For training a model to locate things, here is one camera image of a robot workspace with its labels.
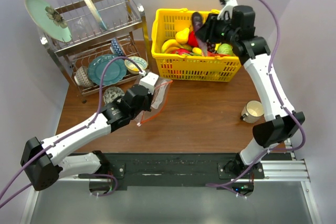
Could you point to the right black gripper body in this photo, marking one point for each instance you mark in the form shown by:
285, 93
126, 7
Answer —
223, 32

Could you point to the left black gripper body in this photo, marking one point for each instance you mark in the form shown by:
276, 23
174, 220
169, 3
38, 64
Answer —
146, 106

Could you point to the purple eggplant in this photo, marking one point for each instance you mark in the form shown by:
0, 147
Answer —
197, 23

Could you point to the clear orange zip bag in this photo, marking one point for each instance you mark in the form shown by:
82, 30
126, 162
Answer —
161, 90

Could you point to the watermelon slice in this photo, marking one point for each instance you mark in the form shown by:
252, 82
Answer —
210, 54

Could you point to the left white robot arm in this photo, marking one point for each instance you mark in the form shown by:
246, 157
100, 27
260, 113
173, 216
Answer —
44, 162

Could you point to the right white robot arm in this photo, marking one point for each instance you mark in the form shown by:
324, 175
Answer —
281, 119

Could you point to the dark purple grapes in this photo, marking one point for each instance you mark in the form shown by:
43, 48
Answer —
212, 47

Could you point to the red bell pepper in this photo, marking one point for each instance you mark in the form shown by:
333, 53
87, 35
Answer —
192, 40

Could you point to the corn cob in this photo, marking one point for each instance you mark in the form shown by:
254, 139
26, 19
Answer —
197, 51

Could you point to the green cabbage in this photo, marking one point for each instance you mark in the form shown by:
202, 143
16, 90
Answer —
225, 49

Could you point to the yellow pear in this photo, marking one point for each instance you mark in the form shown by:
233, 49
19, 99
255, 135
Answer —
182, 36

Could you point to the black white leaf bowl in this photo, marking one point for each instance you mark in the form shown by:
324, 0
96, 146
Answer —
111, 93

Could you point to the yellow interior patterned bowl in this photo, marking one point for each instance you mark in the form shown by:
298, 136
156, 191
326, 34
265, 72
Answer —
133, 62

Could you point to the red dragon fruit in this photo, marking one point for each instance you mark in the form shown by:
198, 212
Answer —
181, 51

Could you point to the yellow banana bunch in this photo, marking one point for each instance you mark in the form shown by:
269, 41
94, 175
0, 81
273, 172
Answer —
172, 43

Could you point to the yellow plastic basket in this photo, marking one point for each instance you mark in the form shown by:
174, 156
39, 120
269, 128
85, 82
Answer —
194, 67

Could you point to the blue zigzag patterned cup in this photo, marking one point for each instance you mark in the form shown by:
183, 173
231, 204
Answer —
116, 48

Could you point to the steel two-tier dish rack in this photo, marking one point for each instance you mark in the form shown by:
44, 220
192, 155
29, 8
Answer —
125, 21

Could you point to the patterned cup on rack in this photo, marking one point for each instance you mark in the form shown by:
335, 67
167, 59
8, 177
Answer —
81, 78

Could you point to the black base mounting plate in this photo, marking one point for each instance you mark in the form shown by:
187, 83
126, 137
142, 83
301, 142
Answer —
170, 170

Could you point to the cream mug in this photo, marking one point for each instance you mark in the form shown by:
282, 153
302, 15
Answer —
252, 112

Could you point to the cream and blue plate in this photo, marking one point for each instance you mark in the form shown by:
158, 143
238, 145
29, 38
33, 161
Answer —
96, 15

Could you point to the mint green floral plate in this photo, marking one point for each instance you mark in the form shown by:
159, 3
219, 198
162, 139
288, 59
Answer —
49, 20

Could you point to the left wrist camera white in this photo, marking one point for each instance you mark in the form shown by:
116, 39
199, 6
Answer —
149, 81

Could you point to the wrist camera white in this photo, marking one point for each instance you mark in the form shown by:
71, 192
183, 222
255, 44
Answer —
149, 81
227, 6

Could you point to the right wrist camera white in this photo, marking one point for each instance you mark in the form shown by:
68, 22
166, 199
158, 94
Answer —
227, 6

